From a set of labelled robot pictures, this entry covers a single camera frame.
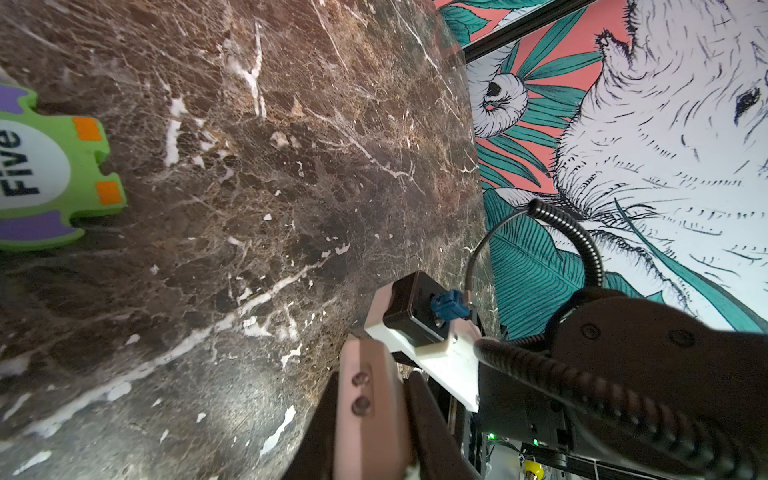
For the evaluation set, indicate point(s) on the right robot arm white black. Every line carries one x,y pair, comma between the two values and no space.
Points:
636,386

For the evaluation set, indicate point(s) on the white remote control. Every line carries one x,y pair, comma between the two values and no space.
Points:
372,433

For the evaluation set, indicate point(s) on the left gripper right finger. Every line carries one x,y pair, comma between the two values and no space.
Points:
437,452

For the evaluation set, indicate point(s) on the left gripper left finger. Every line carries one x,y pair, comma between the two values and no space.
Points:
314,457

